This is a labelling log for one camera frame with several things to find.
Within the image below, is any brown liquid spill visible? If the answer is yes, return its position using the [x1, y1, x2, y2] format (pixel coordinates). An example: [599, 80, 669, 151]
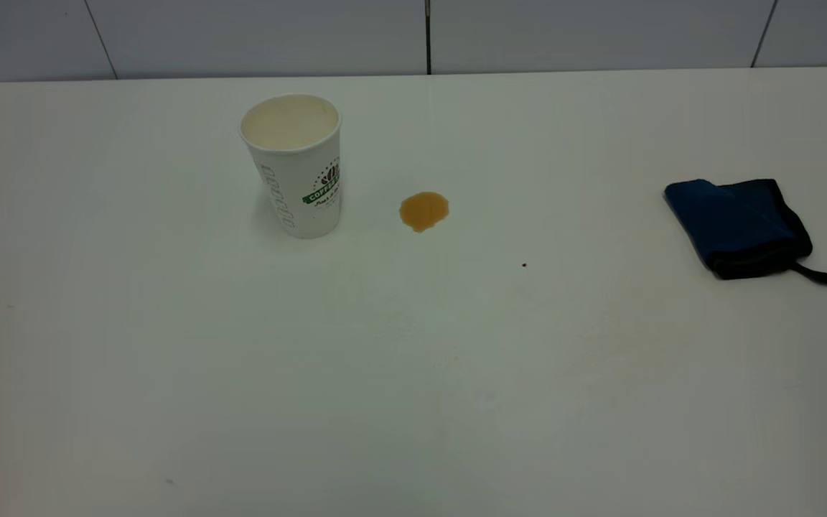
[399, 192, 451, 232]

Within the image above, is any folded blue black cloth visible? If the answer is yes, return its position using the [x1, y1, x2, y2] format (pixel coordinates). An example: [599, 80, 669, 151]
[663, 178, 827, 287]

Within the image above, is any white paper coffee cup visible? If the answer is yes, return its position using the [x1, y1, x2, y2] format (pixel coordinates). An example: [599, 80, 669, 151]
[239, 93, 343, 240]

